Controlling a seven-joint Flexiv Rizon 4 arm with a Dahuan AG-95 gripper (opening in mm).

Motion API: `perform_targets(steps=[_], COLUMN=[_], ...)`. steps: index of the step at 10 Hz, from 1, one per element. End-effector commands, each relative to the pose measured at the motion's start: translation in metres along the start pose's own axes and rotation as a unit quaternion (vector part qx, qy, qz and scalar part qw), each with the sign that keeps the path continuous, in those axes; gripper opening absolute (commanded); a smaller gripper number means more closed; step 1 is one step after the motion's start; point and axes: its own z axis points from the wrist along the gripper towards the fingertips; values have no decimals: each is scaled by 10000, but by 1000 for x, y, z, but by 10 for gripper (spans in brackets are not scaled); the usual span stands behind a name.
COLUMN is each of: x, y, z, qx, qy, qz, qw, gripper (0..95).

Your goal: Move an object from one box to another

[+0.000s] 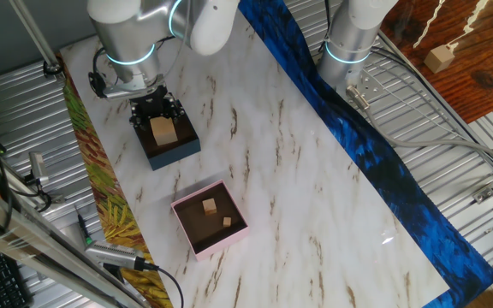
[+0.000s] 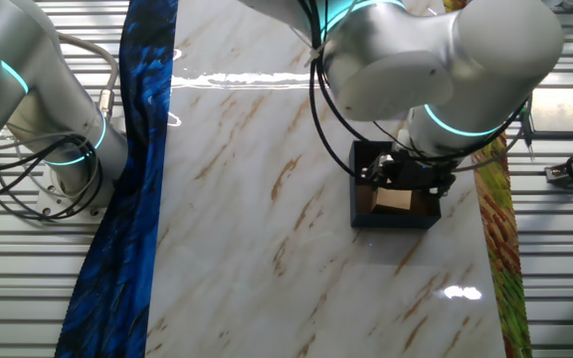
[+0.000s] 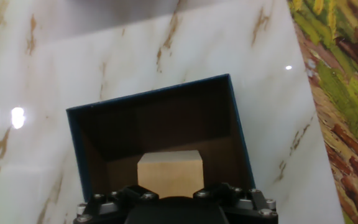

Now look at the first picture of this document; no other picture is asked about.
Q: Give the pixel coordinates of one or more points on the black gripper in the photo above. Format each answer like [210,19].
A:
[152,102]

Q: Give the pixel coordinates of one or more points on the large wooden block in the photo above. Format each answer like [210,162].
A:
[164,132]

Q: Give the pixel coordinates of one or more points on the small wooden cube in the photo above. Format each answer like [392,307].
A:
[209,206]
[227,221]

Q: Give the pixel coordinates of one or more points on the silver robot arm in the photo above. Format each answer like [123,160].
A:
[122,30]

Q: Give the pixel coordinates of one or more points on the dark blue open box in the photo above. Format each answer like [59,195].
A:
[174,156]

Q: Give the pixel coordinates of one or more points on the pink open box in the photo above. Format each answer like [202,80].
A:
[221,246]

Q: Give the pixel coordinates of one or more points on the yellow green painted cloth strip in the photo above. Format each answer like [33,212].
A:
[101,179]

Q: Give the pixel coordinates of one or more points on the metal clamp tool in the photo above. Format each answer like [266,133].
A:
[39,167]

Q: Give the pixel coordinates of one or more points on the green black screwdriver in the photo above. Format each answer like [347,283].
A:
[84,231]

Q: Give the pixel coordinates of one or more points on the grey metal pole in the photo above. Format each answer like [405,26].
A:
[37,38]

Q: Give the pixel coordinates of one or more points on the white marble pattern board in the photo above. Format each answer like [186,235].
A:
[293,192]

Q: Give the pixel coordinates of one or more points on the blue painted cloth strip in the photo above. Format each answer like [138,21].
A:
[383,171]

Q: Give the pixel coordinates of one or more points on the medium wooden cube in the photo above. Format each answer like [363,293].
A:
[439,59]

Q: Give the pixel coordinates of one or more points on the brown wooden table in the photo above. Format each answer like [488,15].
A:
[465,85]

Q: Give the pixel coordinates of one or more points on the silver ribbed camera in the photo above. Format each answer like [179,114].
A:
[114,254]

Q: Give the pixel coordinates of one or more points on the aluminium frame beam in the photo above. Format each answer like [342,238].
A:
[37,248]

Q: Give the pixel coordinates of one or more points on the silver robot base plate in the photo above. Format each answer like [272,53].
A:
[370,83]

